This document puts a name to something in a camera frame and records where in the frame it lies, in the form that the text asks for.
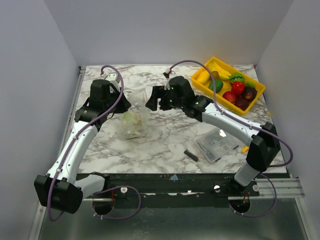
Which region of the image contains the white toy cauliflower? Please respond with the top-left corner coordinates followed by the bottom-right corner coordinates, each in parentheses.
top-left (122, 110), bottom-right (144, 139)

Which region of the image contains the clear zip top bag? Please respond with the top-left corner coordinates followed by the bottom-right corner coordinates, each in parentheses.
top-left (119, 88), bottom-right (149, 140)

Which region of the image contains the green toy bell pepper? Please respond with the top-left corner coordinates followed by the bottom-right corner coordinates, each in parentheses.
top-left (208, 79), bottom-right (224, 93)

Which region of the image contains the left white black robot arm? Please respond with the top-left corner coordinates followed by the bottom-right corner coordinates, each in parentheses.
top-left (34, 79), bottom-right (131, 214)

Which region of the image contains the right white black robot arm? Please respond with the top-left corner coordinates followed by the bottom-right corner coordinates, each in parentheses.
top-left (145, 76), bottom-right (281, 196)

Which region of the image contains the clear bag of screws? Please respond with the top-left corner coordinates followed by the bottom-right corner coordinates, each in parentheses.
top-left (195, 129), bottom-right (241, 164)

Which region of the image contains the yellow toy mango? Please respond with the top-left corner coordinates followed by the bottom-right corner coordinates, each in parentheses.
top-left (197, 70), bottom-right (211, 85)

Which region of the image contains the brown toy kiwi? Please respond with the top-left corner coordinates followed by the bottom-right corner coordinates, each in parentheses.
top-left (212, 71), bottom-right (220, 79)

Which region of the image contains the red toy apple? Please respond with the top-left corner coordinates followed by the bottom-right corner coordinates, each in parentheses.
top-left (222, 91), bottom-right (237, 104)

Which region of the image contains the yellow toy banana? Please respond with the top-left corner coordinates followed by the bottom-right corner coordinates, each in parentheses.
top-left (208, 57), bottom-right (231, 81)

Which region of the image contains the black comb-like part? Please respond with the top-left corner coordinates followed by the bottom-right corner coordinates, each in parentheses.
top-left (183, 149), bottom-right (199, 162)

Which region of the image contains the green toy watermelon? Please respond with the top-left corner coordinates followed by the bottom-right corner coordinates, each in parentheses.
top-left (229, 73), bottom-right (245, 85)

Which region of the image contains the yellow plastic bin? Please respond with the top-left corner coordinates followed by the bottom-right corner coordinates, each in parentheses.
top-left (191, 57), bottom-right (266, 116)

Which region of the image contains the dark red toy plum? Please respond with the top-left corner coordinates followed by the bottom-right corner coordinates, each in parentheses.
top-left (234, 98), bottom-right (250, 111)

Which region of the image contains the dark purple toy fruit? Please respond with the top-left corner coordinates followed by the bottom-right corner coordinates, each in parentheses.
top-left (241, 87), bottom-right (258, 102)

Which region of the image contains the small yellow object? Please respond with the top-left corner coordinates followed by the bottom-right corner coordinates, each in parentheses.
top-left (241, 146), bottom-right (249, 153)

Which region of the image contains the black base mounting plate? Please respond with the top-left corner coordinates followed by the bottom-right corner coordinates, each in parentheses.
top-left (76, 171), bottom-right (267, 209)

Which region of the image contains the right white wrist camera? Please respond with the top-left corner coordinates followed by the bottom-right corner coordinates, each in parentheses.
top-left (163, 68), bottom-right (175, 80)

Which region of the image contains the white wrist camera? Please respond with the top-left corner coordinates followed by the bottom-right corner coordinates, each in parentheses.
top-left (163, 68), bottom-right (175, 80)
top-left (102, 72), bottom-right (120, 84)

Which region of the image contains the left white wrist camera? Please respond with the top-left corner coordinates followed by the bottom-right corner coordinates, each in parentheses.
top-left (102, 72), bottom-right (120, 84)

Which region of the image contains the aluminium extrusion rail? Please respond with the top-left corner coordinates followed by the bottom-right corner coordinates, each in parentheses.
top-left (256, 178), bottom-right (305, 199)

